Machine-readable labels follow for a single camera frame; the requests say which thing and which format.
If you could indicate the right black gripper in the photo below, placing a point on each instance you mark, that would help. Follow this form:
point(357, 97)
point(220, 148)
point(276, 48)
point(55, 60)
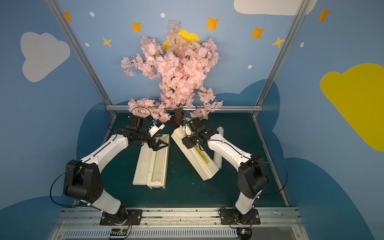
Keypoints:
point(190, 141)

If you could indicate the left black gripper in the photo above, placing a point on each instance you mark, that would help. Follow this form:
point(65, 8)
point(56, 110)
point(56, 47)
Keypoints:
point(154, 142)

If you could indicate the white wrap dispenser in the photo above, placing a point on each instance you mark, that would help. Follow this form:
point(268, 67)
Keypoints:
point(199, 159)
point(158, 169)

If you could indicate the white dispenser lid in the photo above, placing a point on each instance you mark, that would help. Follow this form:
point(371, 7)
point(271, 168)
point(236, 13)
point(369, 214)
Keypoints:
point(143, 166)

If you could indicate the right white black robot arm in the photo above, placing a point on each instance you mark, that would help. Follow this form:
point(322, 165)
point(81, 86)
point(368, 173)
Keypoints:
point(251, 180)

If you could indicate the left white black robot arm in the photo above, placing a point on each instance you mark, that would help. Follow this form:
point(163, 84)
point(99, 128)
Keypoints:
point(83, 180)

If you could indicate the pink cherry blossom tree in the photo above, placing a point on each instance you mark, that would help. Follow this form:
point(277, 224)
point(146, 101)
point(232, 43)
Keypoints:
point(182, 66)

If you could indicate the small circuit board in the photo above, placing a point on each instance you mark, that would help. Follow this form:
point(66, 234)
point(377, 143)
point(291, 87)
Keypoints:
point(118, 234)

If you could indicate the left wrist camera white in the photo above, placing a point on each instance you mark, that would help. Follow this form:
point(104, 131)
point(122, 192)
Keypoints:
point(155, 127)

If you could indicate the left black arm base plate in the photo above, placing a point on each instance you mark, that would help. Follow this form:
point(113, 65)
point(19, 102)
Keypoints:
point(122, 218)

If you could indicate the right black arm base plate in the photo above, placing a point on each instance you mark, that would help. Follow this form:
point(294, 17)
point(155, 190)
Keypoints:
point(234, 217)

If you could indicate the aluminium front rail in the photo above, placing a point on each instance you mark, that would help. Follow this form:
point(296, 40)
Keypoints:
point(182, 224)

